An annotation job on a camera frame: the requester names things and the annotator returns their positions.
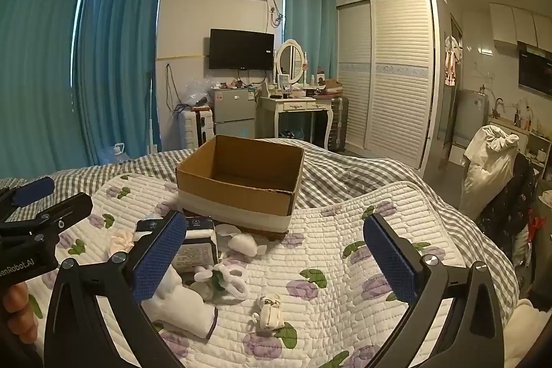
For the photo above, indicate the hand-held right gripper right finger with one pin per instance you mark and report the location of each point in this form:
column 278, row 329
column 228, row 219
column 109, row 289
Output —
column 388, row 256

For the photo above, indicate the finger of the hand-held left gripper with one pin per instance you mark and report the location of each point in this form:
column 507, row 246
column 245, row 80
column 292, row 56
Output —
column 64, row 210
column 34, row 190

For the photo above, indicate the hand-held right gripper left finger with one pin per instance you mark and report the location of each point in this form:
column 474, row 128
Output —
column 159, row 260

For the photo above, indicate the cream scrunchie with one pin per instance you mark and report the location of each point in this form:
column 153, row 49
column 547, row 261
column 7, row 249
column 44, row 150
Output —
column 121, row 241

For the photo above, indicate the large white plush toy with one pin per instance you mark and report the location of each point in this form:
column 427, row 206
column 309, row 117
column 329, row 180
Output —
column 181, row 307

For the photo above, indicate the white soft plush piece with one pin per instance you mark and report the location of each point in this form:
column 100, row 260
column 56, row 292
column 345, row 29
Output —
column 243, row 243

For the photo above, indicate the cardboard box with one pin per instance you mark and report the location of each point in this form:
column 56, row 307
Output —
column 241, row 195

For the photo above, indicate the small white socks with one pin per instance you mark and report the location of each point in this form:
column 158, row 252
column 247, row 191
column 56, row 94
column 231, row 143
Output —
column 267, row 312

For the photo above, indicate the person's left hand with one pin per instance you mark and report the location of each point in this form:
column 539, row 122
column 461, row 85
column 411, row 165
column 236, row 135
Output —
column 17, row 307

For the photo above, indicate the clear water jug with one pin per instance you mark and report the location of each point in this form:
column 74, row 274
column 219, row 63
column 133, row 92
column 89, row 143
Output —
column 115, row 156

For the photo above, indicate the white floral quilted mat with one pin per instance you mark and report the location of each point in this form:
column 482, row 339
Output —
column 327, row 307

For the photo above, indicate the wide teal window curtain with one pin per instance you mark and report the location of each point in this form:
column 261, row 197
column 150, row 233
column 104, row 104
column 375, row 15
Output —
column 39, row 70

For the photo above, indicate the white ribbed suitcase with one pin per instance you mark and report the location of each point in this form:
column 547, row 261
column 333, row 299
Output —
column 194, row 128

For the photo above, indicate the silver suitcase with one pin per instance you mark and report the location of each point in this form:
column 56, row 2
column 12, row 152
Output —
column 338, row 122

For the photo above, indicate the teal curtain panel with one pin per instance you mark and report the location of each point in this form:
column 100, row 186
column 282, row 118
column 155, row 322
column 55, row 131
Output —
column 120, row 62

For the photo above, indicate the grey washing machine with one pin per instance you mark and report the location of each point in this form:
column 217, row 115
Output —
column 470, row 113

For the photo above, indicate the small silver fridge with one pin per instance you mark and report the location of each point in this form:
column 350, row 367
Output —
column 233, row 109

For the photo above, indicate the clear plastic bag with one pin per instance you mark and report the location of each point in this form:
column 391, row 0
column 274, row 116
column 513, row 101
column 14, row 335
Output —
column 196, row 92

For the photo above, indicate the white louvered wardrobe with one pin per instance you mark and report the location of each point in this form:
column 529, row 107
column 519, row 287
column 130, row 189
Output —
column 396, row 79

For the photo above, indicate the white vanity table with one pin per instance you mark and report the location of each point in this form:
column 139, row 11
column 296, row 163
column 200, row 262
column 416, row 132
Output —
column 295, row 105

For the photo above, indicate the hanging pink clothes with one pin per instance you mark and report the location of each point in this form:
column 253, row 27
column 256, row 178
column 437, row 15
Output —
column 452, row 62

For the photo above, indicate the white oval vanity mirror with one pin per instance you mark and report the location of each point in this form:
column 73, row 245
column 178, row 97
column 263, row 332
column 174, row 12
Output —
column 290, row 62

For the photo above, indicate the black range hood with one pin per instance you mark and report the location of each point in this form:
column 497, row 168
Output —
column 534, row 70

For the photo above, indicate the light teal narrow curtain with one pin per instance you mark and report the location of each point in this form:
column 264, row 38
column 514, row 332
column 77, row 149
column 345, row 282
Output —
column 308, row 19

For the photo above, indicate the small photo frame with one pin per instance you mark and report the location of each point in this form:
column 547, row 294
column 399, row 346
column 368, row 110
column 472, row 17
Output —
column 283, row 81

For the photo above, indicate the black wall television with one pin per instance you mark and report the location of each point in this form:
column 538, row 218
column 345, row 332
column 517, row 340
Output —
column 241, row 49

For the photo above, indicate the white wall cabinets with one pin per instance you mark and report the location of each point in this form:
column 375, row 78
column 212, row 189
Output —
column 517, row 25

